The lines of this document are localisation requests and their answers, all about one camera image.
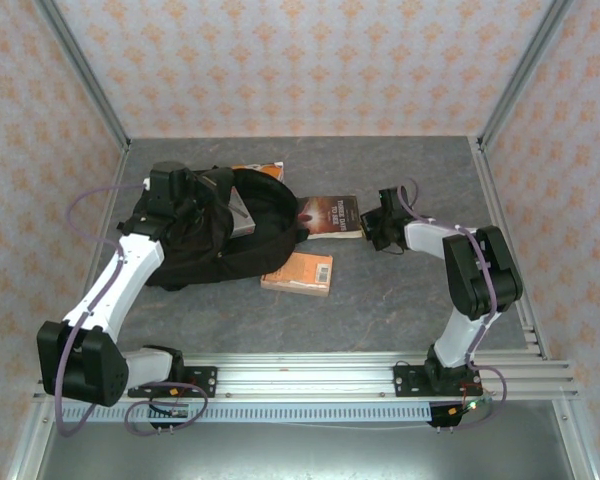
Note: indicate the dark book with white title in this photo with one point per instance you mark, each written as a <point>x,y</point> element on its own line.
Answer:
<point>330,217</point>

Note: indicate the grey metal shelf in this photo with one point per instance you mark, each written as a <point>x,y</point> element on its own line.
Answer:
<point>305,455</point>

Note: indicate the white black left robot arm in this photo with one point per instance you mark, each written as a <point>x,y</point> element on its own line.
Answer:
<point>130,270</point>

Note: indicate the small circuit board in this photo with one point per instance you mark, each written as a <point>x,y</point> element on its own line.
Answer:
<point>177,412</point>

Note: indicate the aluminium table side rail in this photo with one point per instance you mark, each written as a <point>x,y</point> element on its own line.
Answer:
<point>98,250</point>
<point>487,175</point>

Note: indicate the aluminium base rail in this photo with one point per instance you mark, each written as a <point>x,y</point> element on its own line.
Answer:
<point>305,375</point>

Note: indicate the aluminium frame post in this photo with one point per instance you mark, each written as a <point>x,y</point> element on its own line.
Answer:
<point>521,75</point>
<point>25,450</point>
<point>587,467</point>
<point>85,75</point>

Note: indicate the black backpack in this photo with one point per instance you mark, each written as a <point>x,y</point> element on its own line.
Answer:
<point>260,250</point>

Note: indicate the orange and white book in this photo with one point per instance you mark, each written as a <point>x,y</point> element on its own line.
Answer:
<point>267,170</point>

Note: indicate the orange paperback book with barcode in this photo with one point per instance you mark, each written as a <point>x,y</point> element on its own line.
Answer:
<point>300,272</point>

